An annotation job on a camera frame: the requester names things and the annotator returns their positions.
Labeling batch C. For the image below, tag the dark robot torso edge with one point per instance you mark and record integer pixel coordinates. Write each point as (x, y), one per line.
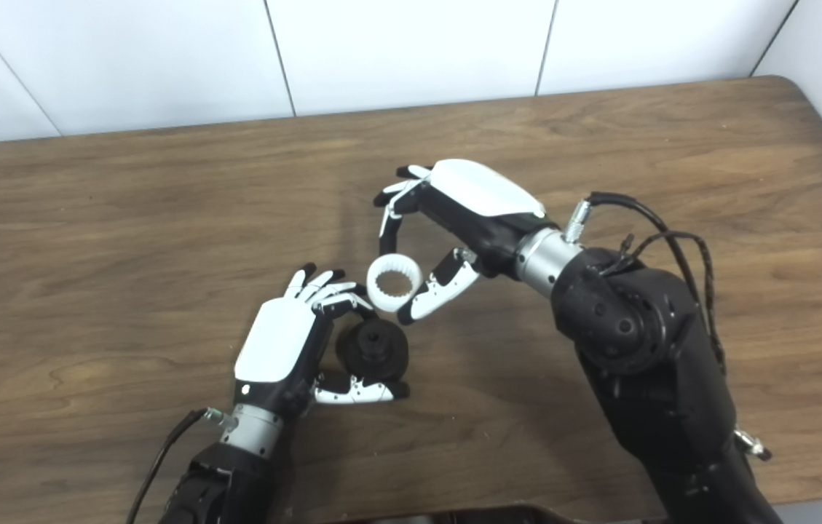
(498, 515)

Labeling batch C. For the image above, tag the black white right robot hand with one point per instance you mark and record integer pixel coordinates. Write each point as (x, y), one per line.
(476, 189)

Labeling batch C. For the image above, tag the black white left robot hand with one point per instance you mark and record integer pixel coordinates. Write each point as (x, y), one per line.
(279, 342)

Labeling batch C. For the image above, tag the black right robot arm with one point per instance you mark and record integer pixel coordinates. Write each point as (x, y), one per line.
(658, 378)

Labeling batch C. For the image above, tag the round black plastic part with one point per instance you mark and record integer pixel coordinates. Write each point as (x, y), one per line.
(374, 353)

